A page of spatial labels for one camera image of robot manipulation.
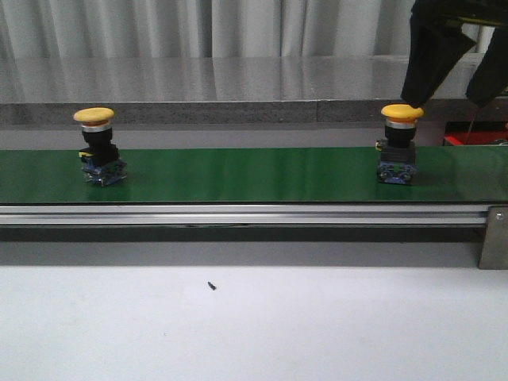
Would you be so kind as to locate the red plastic tray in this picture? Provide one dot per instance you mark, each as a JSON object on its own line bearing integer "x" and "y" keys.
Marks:
{"x": 481, "y": 133}

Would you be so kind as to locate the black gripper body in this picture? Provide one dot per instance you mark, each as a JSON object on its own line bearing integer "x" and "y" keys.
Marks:
{"x": 485, "y": 13}

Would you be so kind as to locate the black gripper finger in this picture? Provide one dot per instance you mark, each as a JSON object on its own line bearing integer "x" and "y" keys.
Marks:
{"x": 490, "y": 78}
{"x": 436, "y": 45}

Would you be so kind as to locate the grey pleated curtain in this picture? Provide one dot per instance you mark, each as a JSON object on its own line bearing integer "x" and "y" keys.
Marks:
{"x": 194, "y": 29}

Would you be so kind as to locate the grey granite counter slab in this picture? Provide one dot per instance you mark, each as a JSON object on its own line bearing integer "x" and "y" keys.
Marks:
{"x": 43, "y": 91}

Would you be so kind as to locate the steel conveyor support bracket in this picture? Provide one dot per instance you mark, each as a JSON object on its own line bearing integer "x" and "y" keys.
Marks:
{"x": 495, "y": 246}

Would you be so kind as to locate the yellow mushroom push button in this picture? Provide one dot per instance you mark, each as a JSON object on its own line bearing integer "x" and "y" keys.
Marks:
{"x": 397, "y": 151}
{"x": 101, "y": 161}

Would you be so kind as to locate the green conveyor belt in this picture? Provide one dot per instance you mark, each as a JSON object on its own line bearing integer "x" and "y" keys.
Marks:
{"x": 460, "y": 174}

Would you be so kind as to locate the aluminium conveyor side rail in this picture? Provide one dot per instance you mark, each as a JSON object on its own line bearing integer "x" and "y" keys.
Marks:
{"x": 250, "y": 214}

